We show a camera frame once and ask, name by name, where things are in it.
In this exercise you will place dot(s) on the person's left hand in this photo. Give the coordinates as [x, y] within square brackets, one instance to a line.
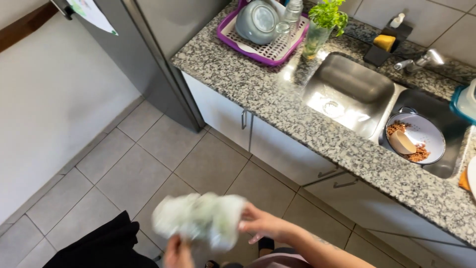
[177, 255]

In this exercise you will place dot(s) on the person's right hand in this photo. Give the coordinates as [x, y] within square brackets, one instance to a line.
[269, 223]

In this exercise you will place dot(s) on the person's left fingers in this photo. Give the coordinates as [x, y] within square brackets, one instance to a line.
[176, 244]

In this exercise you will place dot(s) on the white and green bag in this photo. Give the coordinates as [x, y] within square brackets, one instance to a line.
[200, 219]

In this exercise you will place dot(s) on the person's black garment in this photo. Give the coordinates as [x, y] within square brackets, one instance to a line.
[104, 245]

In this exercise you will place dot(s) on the person's black slipper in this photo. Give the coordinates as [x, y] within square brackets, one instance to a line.
[266, 245]

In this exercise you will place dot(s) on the person's pink garment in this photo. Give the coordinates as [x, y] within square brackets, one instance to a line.
[279, 261]

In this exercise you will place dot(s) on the white kitchen cabinet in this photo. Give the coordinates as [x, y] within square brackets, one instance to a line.
[282, 152]

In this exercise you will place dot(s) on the granite countertop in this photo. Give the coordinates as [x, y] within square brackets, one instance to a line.
[260, 96]

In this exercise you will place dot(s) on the grey steel refrigerator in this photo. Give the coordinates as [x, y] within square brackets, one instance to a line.
[156, 56]

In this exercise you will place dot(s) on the purple dish drainer tray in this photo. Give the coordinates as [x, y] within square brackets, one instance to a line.
[260, 56]

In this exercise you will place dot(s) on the clear drinking glass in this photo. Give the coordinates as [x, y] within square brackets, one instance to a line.
[282, 35]

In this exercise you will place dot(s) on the steel double sink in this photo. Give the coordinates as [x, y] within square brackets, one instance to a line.
[349, 85]

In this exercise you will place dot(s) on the grey-blue ceramic bowl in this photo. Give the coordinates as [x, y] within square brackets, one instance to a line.
[256, 22]

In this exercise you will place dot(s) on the white paper sheet with drawing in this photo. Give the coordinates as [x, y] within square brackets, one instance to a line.
[93, 15]

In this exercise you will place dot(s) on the tall glass with water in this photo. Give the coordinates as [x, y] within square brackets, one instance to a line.
[315, 41]

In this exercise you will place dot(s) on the small beige bowl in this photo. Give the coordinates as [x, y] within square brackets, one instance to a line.
[401, 143]

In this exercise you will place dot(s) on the clear glass bottle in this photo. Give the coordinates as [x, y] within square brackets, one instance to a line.
[293, 13]

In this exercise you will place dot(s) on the brown lentils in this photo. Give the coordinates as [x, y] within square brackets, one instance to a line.
[420, 152]

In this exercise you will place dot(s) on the brown wooden trim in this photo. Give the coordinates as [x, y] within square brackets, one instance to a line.
[22, 29]

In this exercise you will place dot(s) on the white enamel colander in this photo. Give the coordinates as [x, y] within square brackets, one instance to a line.
[427, 134]

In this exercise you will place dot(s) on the green herb bunch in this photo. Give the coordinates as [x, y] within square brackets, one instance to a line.
[329, 15]

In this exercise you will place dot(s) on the black sponge holder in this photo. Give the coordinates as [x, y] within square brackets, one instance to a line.
[377, 56]

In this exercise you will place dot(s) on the yellow sponge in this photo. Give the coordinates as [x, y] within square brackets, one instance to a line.
[384, 42]

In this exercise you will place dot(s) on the orange cloth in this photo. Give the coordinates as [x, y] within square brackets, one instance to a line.
[464, 181]

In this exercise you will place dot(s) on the white plate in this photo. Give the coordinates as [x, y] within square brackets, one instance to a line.
[472, 178]

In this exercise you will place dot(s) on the chrome faucet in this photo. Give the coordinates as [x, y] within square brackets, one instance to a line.
[424, 61]

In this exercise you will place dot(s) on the small white soap bottle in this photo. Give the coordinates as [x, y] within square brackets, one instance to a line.
[397, 20]

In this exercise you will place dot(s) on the teal lidded plastic container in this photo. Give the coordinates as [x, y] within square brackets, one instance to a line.
[465, 104]

